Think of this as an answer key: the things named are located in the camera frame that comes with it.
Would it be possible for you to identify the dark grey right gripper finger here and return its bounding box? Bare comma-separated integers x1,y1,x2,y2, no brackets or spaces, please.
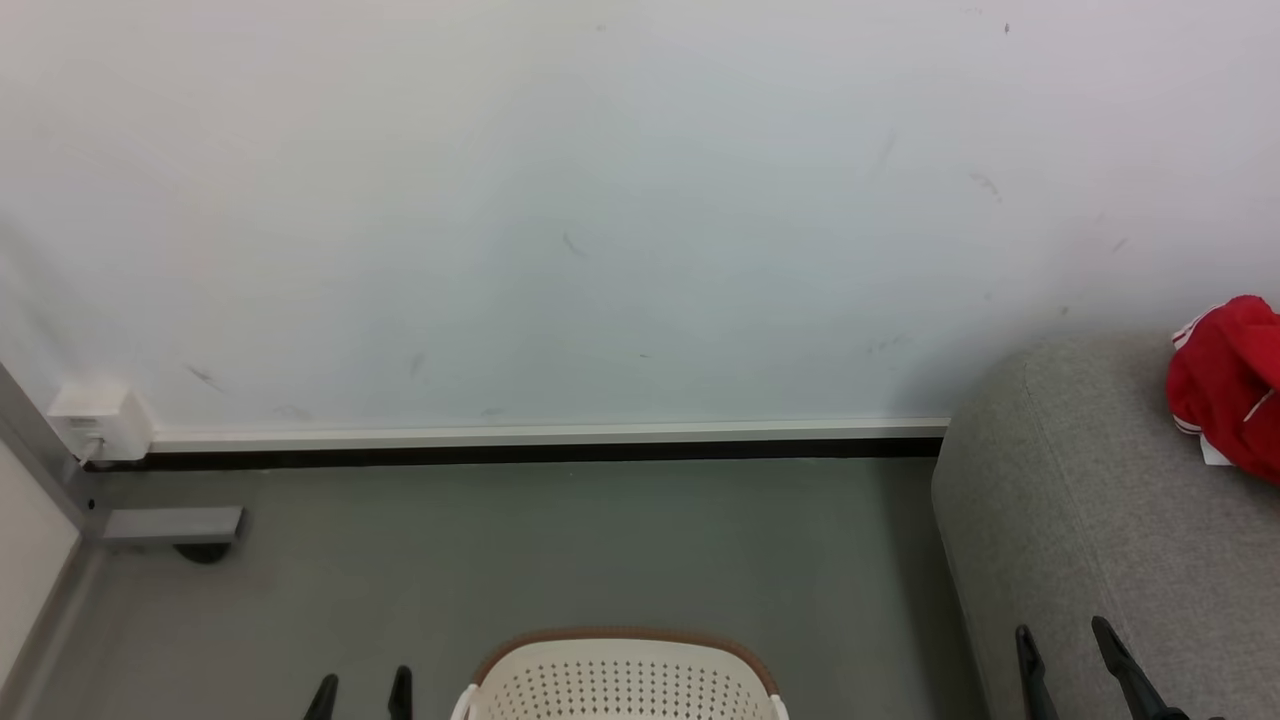
1014,625,1060,720
1090,615,1192,720

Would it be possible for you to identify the red garment with white stripes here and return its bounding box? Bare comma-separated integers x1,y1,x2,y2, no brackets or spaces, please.
1165,294,1280,487

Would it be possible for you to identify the cream perforated plastic laundry basket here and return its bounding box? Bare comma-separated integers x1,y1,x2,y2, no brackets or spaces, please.
450,628,790,720

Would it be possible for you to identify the grey fabric sofa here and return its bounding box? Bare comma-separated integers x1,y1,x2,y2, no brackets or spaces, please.
931,334,1280,720

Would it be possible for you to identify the grey metal frame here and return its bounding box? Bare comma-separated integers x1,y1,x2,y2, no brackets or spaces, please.
0,360,245,547

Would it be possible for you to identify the white black wall baseboard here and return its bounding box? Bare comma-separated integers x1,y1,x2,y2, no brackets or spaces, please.
90,417,951,473

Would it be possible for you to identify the white wall socket box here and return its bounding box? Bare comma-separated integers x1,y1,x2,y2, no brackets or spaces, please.
46,382,154,464

